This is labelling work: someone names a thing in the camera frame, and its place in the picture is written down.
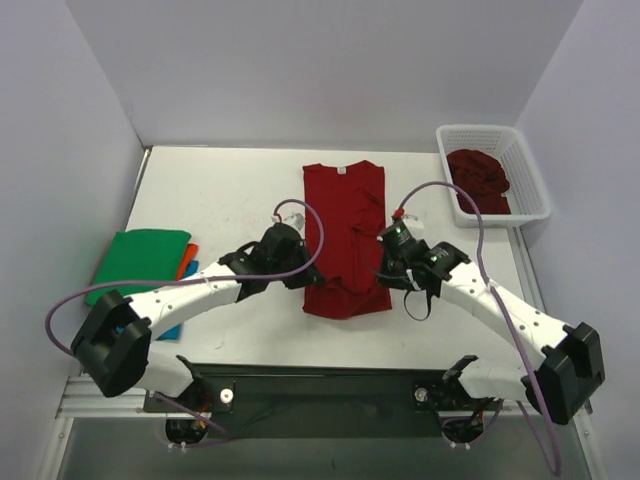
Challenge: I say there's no green folded t shirt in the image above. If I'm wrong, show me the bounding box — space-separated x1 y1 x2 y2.
92 229 199 285

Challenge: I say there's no white plastic basket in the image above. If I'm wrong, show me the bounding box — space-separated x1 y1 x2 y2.
436 124 551 228

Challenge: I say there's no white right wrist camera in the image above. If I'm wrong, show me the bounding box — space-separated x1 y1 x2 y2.
392 209 424 238

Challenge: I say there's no orange folded t shirt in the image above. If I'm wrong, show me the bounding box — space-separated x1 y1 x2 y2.
175 243 199 280

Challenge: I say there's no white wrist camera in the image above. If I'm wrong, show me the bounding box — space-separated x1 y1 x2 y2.
271 212 306 231
392 209 424 238

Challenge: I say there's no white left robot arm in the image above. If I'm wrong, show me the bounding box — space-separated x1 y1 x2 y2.
71 223 324 412

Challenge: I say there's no blue folded t shirt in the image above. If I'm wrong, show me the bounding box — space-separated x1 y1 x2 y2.
158 260 200 341

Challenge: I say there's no aluminium extrusion rail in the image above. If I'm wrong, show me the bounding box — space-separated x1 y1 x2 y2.
55 377 594 419

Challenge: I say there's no dark red crumpled shirt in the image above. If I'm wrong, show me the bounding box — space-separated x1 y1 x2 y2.
447 149 511 215

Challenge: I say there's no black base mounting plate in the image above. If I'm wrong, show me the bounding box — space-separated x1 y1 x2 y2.
142 357 494 441

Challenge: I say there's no red t shirt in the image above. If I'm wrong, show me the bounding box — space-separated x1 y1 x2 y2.
303 160 392 320

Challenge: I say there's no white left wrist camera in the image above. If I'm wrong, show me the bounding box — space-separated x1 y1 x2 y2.
271 212 306 231

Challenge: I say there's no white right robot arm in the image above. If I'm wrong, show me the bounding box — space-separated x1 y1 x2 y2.
377 220 605 425

